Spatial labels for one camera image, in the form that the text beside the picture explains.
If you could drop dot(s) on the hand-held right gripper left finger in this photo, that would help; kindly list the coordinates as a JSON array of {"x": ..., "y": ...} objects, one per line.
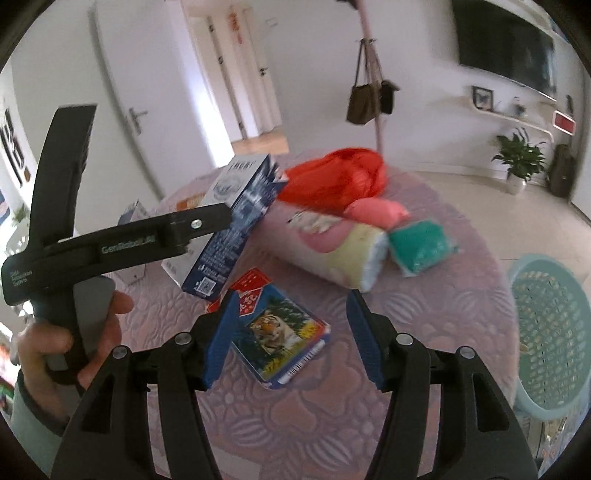
[{"x": 221, "y": 341}]

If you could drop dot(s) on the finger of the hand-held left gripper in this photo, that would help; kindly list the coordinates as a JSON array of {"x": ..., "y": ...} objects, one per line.
[{"x": 198, "y": 226}]

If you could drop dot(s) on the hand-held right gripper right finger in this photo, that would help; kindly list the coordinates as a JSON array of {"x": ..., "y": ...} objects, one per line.
[{"x": 364, "y": 341}]

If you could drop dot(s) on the blue and white carton box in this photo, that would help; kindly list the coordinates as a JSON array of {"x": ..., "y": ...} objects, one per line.
[{"x": 244, "y": 207}]

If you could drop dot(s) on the tiger print box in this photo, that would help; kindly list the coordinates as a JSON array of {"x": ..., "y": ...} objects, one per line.
[{"x": 277, "y": 332}]

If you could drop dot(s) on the person's left forearm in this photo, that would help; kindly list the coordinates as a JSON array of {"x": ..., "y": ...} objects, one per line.
[{"x": 32, "y": 434}]

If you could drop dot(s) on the person's left hand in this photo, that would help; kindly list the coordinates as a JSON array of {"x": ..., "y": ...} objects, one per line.
[{"x": 37, "y": 341}]

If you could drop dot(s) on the orange label packet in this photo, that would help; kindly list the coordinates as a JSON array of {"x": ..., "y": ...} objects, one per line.
[{"x": 191, "y": 201}]

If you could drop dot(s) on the small white box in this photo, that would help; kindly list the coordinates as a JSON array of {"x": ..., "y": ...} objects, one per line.
[{"x": 133, "y": 212}]

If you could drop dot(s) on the red card box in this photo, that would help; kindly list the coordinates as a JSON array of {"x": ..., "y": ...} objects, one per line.
[{"x": 251, "y": 281}]

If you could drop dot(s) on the pink and yellow tissue pack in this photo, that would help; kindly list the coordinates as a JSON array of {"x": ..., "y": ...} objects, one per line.
[{"x": 341, "y": 254}]

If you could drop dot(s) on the green packet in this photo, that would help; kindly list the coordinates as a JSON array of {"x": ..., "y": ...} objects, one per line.
[{"x": 420, "y": 247}]

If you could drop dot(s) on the pink packet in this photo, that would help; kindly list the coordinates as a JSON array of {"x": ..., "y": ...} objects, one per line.
[{"x": 376, "y": 212}]

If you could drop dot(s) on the red plastic bag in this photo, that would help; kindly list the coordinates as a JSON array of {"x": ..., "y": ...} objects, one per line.
[{"x": 332, "y": 180}]

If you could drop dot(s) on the white door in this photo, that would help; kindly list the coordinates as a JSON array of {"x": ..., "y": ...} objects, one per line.
[{"x": 152, "y": 69}]

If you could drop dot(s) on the teal plastic basket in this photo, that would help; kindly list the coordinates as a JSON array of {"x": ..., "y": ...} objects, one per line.
[{"x": 549, "y": 323}]

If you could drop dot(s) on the brown hanging bag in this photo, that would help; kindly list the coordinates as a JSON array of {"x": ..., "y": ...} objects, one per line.
[{"x": 362, "y": 104}]

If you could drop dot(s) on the dark hanging bag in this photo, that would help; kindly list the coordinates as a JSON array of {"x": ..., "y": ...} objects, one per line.
[{"x": 387, "y": 99}]

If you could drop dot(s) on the potted green plant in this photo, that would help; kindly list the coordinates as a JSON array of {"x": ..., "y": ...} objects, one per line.
[{"x": 519, "y": 157}]

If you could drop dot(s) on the pink coat rack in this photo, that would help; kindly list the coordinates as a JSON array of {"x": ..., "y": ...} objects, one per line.
[{"x": 368, "y": 27}]

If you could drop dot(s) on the dark floor bag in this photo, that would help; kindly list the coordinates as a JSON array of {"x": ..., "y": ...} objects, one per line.
[{"x": 562, "y": 170}]

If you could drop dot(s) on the small shelf figurine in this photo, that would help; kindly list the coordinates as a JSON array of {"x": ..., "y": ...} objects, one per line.
[{"x": 519, "y": 108}]

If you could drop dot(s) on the red and white box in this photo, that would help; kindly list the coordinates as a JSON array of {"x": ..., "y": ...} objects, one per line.
[{"x": 564, "y": 122}]

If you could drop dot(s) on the black wall pictures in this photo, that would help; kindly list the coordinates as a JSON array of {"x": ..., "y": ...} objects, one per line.
[{"x": 11, "y": 143}]

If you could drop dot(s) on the white wall shelf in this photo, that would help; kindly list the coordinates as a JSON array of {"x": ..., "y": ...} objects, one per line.
[{"x": 508, "y": 117}]

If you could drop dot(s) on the black picture frame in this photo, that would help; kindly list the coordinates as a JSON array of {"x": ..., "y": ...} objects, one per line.
[{"x": 482, "y": 98}]

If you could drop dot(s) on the wall television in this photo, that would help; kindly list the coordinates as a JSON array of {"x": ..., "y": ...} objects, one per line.
[{"x": 503, "y": 41}]

